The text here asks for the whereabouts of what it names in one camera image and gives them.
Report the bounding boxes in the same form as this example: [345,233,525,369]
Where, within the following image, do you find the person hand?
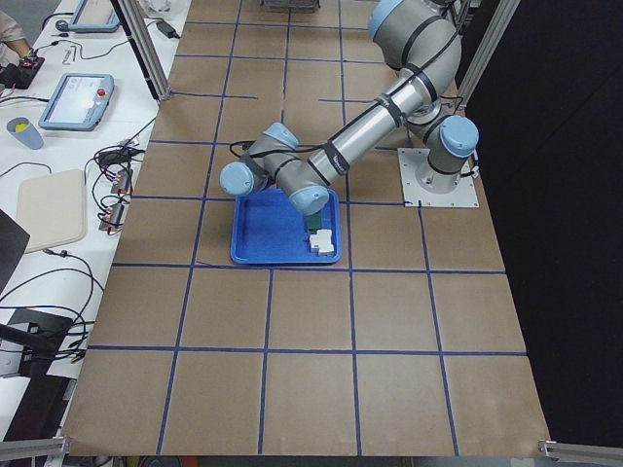
[4,38,31,58]

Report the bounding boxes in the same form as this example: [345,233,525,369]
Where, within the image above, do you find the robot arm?
[219,1,479,215]

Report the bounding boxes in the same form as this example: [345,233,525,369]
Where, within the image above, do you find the black joystick box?
[0,57,45,90]

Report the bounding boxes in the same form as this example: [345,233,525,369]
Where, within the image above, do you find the near teach pendant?
[38,73,115,131]

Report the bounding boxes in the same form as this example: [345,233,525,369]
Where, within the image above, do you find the teach pendant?
[38,73,115,131]
[68,0,120,33]

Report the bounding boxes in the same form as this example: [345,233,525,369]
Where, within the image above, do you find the grey cup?
[6,117,44,150]

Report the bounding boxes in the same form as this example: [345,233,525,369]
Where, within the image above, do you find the far teach pendant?
[68,0,120,33]

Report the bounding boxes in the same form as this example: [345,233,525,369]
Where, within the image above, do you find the black power adapter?
[157,20,180,39]

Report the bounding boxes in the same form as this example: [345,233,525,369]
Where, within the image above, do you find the beige pad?
[17,169,88,253]

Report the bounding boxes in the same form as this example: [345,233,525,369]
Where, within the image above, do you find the black monitor stand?
[1,307,73,377]

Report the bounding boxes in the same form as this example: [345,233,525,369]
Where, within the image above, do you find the blue plastic tray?
[230,189,343,266]

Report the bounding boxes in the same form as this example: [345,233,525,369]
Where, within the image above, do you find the green terminal block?
[306,211,323,233]

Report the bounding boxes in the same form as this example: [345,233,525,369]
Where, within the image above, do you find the white circuit breaker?
[308,229,336,257]

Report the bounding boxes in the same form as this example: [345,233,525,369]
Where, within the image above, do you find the aluminium frame post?
[111,0,170,101]

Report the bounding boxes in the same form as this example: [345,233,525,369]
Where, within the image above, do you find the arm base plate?
[397,148,479,208]

